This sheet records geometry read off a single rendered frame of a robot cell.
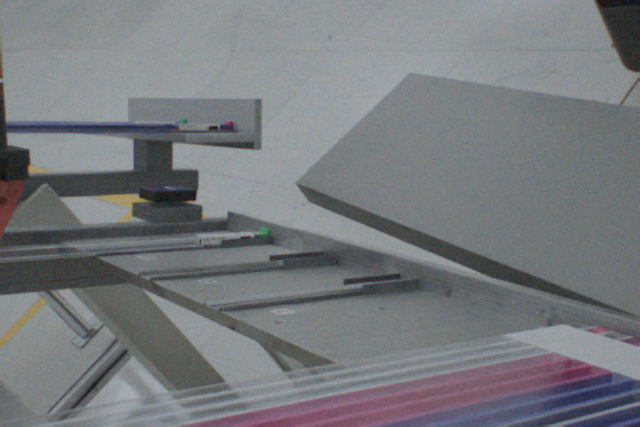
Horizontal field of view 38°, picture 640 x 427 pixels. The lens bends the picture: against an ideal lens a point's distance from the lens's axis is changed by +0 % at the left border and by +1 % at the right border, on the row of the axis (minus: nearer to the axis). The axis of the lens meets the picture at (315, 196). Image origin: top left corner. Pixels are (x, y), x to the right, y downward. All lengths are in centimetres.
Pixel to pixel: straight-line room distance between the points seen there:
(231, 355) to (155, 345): 87
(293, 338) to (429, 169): 56
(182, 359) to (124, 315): 12
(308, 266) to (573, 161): 33
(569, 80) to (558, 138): 126
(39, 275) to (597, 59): 167
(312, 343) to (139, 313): 70
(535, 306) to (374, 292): 13
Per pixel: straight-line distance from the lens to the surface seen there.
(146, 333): 130
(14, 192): 81
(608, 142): 104
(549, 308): 69
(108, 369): 185
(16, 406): 49
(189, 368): 134
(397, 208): 111
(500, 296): 72
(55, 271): 96
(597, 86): 226
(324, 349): 59
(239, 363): 213
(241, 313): 67
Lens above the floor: 120
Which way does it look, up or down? 29 degrees down
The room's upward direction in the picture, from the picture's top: 36 degrees counter-clockwise
